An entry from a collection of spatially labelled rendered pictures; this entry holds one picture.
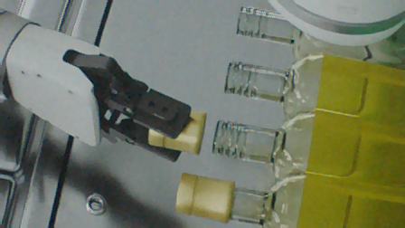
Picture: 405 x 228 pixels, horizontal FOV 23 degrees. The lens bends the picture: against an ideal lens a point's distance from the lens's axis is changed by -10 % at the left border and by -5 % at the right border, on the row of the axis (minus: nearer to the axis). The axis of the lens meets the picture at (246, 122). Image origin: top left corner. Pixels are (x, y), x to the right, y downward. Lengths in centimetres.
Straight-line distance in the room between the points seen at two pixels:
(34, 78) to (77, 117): 5
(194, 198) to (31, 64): 18
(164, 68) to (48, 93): 21
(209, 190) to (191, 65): 25
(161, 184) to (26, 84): 19
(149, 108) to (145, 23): 24
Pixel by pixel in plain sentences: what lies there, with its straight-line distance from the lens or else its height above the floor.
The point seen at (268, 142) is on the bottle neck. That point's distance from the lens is 87.
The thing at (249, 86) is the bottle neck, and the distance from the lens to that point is 90.
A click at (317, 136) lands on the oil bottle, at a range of 87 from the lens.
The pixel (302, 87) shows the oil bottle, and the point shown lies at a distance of 89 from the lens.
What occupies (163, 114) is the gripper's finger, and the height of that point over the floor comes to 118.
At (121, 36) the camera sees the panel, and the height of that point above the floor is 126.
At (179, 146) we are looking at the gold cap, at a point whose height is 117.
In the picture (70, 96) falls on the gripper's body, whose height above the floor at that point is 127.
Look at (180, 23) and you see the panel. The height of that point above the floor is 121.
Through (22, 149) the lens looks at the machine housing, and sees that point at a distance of 103.
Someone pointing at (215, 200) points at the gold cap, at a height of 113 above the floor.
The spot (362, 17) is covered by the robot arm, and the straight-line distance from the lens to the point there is 54.
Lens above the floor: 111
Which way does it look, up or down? 1 degrees up
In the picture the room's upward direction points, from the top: 80 degrees counter-clockwise
